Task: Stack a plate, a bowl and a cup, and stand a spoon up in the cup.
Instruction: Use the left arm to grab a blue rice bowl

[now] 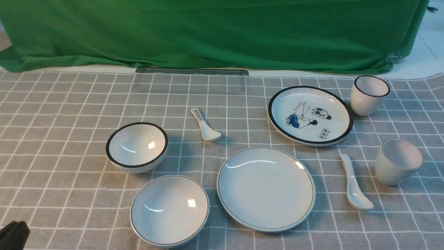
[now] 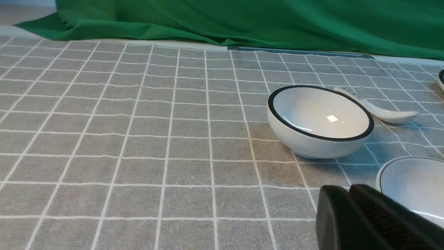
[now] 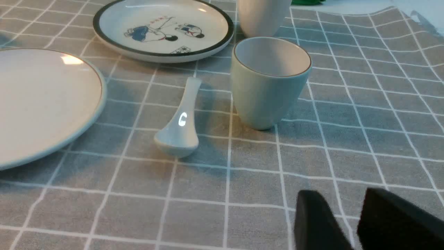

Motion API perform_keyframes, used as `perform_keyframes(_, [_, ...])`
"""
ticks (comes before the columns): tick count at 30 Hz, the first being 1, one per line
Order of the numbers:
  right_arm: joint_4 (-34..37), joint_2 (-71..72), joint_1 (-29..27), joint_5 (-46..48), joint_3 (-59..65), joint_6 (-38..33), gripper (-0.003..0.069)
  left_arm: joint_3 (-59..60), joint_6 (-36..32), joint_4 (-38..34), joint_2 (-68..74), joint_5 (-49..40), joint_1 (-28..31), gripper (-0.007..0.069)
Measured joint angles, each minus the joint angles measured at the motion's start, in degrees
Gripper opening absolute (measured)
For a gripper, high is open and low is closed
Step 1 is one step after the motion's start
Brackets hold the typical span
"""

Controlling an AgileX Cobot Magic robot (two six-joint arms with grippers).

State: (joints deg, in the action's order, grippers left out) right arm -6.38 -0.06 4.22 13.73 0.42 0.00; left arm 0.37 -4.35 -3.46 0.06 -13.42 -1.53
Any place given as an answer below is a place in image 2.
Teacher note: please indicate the pale bowl thin dark rim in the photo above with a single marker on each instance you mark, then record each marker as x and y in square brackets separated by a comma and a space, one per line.
[417, 183]

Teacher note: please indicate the grey checked tablecloth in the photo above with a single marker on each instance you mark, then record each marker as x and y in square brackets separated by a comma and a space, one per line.
[112, 146]

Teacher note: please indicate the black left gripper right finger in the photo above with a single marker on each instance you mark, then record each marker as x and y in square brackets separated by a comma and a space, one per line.
[400, 227]

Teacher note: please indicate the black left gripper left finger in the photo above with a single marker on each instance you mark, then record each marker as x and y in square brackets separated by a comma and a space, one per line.
[341, 225]

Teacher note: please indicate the green backdrop cloth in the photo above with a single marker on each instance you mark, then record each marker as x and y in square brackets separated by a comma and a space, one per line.
[399, 28]

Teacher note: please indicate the illustrated plate black rim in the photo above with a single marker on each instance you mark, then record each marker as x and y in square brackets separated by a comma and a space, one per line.
[441, 80]

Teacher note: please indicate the white bowl black rim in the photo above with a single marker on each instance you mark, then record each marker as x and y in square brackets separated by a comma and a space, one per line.
[318, 123]

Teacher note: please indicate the white spoon with black print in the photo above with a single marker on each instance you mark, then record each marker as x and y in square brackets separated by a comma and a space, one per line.
[387, 116]

